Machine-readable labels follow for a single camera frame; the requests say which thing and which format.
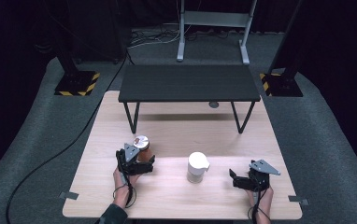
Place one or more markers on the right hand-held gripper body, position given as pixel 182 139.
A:
pixel 259 179

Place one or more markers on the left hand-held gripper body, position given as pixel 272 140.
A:
pixel 129 157

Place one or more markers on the orange jar with silver lid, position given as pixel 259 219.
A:
pixel 142 146

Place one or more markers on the white lidded container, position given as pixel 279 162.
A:
pixel 197 166

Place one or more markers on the black raised shelf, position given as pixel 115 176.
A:
pixel 189 82

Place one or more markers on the person's right hand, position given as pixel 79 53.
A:
pixel 265 199

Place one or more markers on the person's left hand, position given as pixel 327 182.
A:
pixel 121 189

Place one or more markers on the grey tape strip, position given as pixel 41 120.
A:
pixel 68 195
pixel 298 200

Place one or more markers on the grey round grommet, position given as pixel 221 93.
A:
pixel 213 104

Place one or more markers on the black stand with striped base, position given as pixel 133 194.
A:
pixel 77 82
pixel 284 84

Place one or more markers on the dark cabinet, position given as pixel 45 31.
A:
pixel 100 31

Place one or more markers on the grey metal stand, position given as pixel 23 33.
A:
pixel 214 19

